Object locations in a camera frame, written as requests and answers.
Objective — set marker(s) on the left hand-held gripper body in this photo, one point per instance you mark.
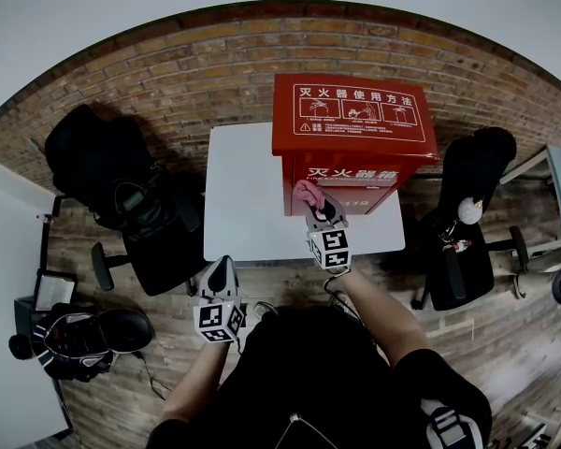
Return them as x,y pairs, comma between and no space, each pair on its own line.
212,320

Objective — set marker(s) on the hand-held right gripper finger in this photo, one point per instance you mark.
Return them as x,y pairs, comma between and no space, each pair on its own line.
309,220
342,220

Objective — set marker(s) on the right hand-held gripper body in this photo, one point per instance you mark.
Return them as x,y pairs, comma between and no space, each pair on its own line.
329,248

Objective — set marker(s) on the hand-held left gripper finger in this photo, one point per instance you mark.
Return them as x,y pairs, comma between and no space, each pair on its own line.
204,290
235,290

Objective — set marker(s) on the pink cloth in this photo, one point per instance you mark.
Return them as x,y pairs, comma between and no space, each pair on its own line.
307,192

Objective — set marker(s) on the red fire extinguisher box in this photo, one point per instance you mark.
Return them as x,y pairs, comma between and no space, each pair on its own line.
355,143

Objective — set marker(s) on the person's left forearm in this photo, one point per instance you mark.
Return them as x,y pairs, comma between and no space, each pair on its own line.
194,381

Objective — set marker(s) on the person's right forearm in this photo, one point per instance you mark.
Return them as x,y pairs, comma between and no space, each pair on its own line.
383,321

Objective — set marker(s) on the person's left shoe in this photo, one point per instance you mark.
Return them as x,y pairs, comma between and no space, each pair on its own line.
265,309

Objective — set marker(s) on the person's shoe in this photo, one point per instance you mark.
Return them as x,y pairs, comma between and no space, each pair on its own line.
265,309
340,298

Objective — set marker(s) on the person's right shoe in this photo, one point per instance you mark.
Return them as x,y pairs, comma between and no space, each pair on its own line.
340,298

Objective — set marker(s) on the white square platform board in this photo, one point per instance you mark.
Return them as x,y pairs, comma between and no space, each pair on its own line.
243,204

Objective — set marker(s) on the black bag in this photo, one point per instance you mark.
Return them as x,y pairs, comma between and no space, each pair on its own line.
154,213

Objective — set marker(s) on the person's black shirt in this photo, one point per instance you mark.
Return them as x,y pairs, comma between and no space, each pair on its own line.
313,377

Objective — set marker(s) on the white plush ball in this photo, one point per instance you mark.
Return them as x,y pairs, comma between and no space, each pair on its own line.
470,211

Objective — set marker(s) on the black office chair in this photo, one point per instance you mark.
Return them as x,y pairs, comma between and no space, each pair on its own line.
467,274
98,157

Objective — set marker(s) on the white tissue box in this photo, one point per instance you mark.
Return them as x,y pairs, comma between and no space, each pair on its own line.
56,293

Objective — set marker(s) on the dark storage bin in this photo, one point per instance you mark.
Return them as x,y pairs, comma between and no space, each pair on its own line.
23,318

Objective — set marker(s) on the white desk with black frame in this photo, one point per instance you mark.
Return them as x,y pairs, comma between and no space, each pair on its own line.
4,260

